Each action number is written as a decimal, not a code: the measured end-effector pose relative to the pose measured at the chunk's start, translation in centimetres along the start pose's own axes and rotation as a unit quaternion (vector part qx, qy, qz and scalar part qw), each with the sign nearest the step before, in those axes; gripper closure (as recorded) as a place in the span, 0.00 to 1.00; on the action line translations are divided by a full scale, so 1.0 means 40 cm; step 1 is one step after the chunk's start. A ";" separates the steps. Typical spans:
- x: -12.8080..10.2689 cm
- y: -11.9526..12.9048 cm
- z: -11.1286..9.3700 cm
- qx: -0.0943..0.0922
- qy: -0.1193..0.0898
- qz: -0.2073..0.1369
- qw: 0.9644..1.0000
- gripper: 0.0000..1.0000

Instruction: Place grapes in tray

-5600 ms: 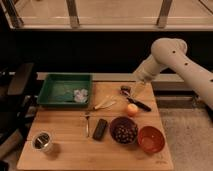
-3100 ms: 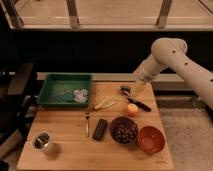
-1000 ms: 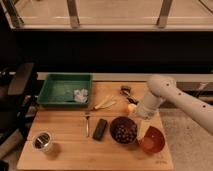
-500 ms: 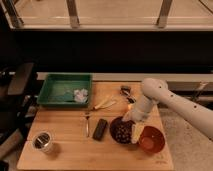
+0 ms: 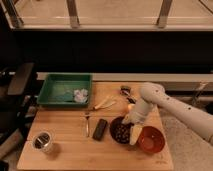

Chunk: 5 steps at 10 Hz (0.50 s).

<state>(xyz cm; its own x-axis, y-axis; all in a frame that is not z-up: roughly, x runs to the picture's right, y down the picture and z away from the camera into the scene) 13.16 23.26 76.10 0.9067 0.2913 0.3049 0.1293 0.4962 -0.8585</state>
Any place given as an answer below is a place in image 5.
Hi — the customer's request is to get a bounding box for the green plastic tray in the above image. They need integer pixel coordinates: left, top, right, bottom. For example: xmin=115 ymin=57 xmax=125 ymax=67
xmin=37 ymin=73 xmax=92 ymax=108

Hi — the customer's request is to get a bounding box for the wooden cutting board table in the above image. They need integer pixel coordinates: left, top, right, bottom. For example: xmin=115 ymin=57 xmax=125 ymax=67
xmin=17 ymin=82 xmax=173 ymax=171

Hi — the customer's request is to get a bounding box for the orange bowl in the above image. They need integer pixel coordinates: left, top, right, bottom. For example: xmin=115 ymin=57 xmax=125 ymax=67
xmin=138 ymin=126 xmax=165 ymax=154

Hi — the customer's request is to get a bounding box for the metal fork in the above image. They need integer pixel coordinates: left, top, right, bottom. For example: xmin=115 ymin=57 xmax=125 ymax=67
xmin=85 ymin=112 xmax=90 ymax=138

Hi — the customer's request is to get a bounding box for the metal cup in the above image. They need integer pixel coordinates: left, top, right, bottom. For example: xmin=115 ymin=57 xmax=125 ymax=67
xmin=32 ymin=132 xmax=53 ymax=153

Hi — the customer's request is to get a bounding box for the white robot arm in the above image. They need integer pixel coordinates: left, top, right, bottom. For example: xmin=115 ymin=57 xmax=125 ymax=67
xmin=122 ymin=82 xmax=213 ymax=146

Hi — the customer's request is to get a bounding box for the black rectangular block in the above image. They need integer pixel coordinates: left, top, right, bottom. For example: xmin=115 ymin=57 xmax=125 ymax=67
xmin=92 ymin=119 xmax=108 ymax=141

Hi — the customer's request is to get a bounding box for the orange apple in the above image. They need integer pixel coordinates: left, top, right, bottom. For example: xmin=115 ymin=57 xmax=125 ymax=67
xmin=127 ymin=103 xmax=135 ymax=113

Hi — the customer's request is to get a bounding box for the wooden handled knife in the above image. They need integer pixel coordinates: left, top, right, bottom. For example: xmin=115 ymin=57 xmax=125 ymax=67
xmin=89 ymin=100 xmax=116 ymax=111

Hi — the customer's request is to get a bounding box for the dark chair at left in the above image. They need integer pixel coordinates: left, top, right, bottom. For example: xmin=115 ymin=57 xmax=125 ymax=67
xmin=0 ymin=62 xmax=38 ymax=161

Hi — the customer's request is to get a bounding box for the purple bowl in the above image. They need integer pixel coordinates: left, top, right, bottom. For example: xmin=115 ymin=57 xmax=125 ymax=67
xmin=110 ymin=117 xmax=132 ymax=144

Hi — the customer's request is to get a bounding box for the dark grape bunch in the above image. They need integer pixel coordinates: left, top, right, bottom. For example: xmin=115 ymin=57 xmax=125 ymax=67
xmin=115 ymin=124 xmax=130 ymax=144

